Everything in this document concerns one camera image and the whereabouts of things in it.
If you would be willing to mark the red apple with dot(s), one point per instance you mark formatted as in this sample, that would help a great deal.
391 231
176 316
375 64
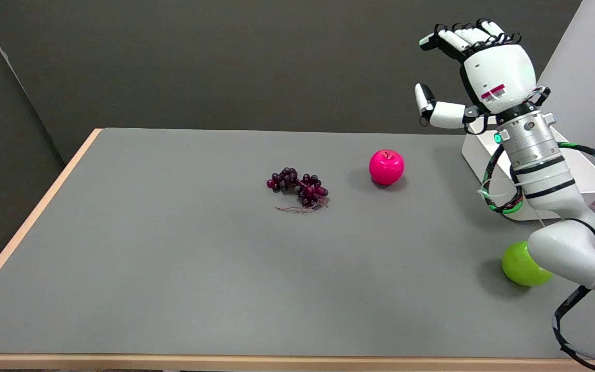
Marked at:
386 167

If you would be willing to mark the green apple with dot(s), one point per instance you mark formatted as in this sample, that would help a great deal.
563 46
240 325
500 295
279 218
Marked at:
520 266

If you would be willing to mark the white plastic bin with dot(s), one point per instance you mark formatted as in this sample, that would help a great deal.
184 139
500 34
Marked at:
576 178

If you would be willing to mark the dark purple grape bunch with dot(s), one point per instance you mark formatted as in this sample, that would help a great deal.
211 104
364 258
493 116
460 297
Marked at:
300 187

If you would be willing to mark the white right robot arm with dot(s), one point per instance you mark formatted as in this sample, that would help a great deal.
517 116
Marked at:
556 206

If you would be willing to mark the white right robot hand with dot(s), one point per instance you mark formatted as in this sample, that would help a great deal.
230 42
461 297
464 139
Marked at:
499 72

